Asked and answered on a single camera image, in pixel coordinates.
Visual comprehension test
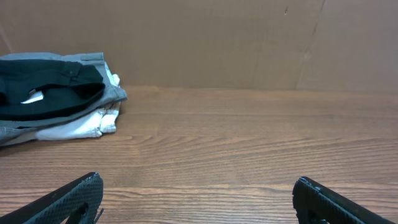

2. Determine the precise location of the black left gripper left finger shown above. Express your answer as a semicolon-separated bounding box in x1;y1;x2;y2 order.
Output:
1;172;104;224

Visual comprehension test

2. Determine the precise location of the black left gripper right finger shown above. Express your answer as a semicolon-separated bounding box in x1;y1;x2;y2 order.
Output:
292;177;394;224

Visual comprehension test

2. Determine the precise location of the white folded garment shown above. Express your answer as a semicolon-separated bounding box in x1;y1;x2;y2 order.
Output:
34;62;121;141

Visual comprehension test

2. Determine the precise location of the grey folded garment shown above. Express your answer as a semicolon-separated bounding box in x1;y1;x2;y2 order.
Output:
1;52;127;146

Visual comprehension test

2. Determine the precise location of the black folded garment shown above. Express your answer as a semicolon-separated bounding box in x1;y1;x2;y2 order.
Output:
1;59;106;121

